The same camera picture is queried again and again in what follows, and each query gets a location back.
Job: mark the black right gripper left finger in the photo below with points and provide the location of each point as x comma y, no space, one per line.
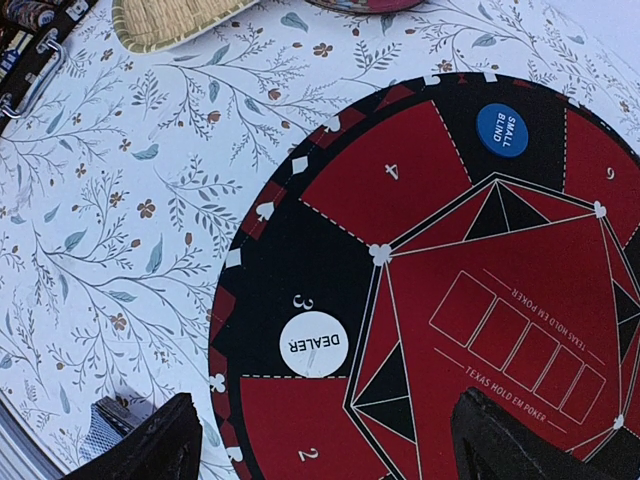
166,445

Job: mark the blue texas holdem card deck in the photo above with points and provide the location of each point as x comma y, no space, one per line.
11,42

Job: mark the blue small blind button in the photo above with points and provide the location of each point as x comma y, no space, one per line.
502,130

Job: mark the chrome case handle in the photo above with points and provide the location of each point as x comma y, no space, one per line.
16,106

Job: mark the lower poker chip row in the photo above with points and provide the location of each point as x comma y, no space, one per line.
30,14

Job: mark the woven bamboo tray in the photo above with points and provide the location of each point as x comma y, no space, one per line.
148,26

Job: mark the black poker set case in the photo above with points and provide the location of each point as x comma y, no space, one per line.
32,56

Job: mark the round red black poker mat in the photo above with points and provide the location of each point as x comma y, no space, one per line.
449,267

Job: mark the red floral round plate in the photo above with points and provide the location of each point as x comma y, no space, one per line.
366,6

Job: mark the white dealer button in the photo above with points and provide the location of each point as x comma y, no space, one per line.
314,344

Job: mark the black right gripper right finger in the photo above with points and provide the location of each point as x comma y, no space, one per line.
489,443

